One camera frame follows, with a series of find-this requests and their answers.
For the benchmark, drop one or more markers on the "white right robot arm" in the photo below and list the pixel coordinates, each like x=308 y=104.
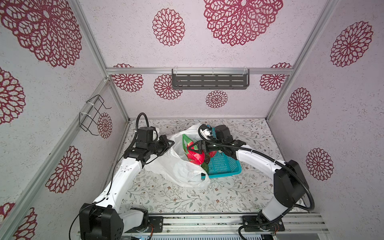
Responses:
x=291 y=190

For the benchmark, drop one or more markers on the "teal plastic basket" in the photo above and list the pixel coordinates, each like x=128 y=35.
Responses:
x=221 y=166

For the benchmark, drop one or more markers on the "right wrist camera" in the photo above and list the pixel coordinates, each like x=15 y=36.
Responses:
x=207 y=132

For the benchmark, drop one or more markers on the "red dragon fruit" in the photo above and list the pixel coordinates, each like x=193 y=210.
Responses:
x=194 y=151

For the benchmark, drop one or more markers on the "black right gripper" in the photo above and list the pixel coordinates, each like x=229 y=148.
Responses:
x=204 y=142

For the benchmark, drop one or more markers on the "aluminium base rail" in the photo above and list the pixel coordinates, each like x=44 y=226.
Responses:
x=228 y=224

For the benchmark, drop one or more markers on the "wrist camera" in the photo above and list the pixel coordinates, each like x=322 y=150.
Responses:
x=146 y=136
x=207 y=132

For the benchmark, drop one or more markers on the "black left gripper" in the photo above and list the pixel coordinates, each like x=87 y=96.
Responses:
x=166 y=143

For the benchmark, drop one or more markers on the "white plastic bag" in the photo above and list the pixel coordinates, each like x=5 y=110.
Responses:
x=174 y=165

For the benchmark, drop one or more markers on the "black wire wall rack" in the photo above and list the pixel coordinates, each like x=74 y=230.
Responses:
x=88 y=117

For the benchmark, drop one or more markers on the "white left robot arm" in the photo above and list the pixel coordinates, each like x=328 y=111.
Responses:
x=101 y=220

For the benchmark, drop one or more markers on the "dark grey wall shelf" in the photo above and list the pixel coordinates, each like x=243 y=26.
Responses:
x=210 y=80

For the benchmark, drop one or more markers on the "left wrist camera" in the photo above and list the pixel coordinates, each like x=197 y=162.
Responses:
x=146 y=136

